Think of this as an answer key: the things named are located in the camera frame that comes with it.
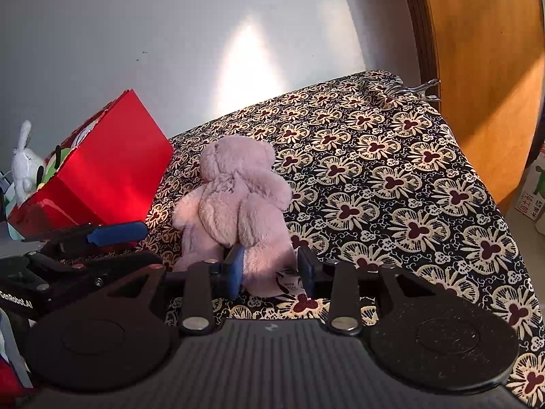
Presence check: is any white rabbit plush toy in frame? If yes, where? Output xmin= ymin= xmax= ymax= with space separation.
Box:
xmin=11 ymin=120 xmax=45 ymax=206

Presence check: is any wooden door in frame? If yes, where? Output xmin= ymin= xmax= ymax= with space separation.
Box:
xmin=407 ymin=0 xmax=544 ymax=212

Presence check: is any white green cardboard box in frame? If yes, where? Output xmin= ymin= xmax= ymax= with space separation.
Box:
xmin=515 ymin=146 xmax=545 ymax=222

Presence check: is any red cardboard box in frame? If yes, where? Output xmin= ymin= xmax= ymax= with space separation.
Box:
xmin=7 ymin=90 xmax=174 ymax=237

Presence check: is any floral patterned tablecloth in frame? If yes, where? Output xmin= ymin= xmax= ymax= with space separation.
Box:
xmin=143 ymin=71 xmax=544 ymax=408

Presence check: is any pink teddy bear plush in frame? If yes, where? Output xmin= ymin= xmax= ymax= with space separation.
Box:
xmin=172 ymin=135 xmax=297 ymax=297

